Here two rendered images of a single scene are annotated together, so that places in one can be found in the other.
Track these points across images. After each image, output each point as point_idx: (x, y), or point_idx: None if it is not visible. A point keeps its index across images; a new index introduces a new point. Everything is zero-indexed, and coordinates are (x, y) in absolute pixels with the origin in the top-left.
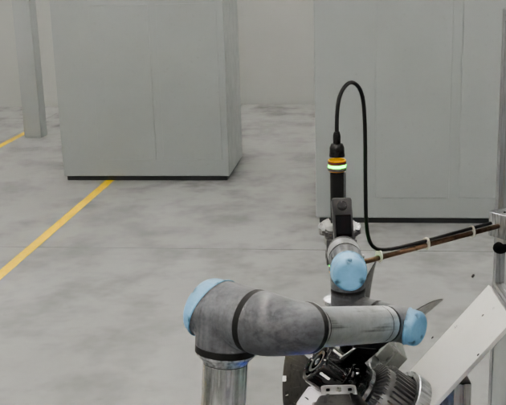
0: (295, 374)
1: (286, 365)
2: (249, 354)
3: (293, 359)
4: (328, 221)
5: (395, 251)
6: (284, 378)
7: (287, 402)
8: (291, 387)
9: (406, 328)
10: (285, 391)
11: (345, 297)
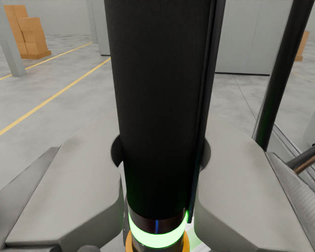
0: (128, 226)
1: (125, 204)
2: None
3: (127, 210)
4: (109, 135)
5: (295, 170)
6: (124, 213)
7: (124, 235)
8: (126, 229)
9: None
10: (123, 225)
11: None
